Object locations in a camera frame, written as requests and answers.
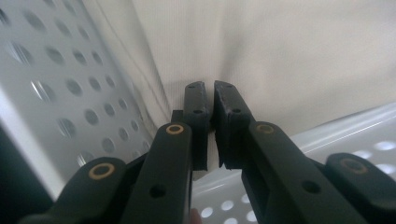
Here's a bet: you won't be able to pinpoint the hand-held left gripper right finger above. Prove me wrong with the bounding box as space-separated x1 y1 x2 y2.
213 79 256 171

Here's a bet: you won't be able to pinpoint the white perforated plastic basket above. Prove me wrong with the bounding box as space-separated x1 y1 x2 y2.
0 0 396 224

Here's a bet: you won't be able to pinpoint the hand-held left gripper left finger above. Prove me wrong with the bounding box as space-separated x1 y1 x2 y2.
170 81 213 172

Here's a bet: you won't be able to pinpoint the beige pants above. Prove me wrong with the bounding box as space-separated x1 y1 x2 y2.
82 0 396 181

